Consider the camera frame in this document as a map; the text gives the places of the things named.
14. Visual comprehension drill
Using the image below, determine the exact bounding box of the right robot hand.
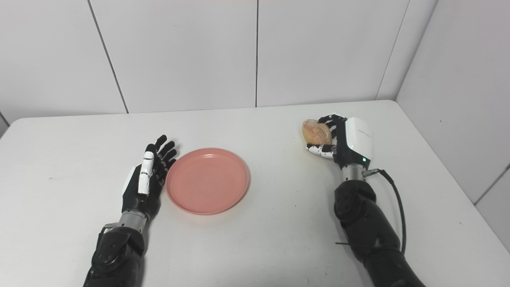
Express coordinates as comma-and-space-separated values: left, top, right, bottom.
306, 114, 373, 168

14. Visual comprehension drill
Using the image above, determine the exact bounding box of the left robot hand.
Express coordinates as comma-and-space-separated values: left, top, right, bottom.
122, 135, 178, 220

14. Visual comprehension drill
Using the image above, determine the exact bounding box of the bread roll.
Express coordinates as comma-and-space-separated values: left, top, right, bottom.
302, 119, 333, 145

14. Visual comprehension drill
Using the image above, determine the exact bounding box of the pink plate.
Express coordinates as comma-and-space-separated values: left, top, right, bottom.
166, 148, 251, 216

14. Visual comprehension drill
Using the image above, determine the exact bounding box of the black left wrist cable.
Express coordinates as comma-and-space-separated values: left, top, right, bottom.
98, 224, 120, 242

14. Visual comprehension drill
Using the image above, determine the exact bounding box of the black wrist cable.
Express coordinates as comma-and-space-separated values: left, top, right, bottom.
98, 224, 120, 242
362, 169, 407, 256

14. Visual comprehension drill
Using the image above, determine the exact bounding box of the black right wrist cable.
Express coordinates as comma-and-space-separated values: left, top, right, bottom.
362, 169, 407, 256

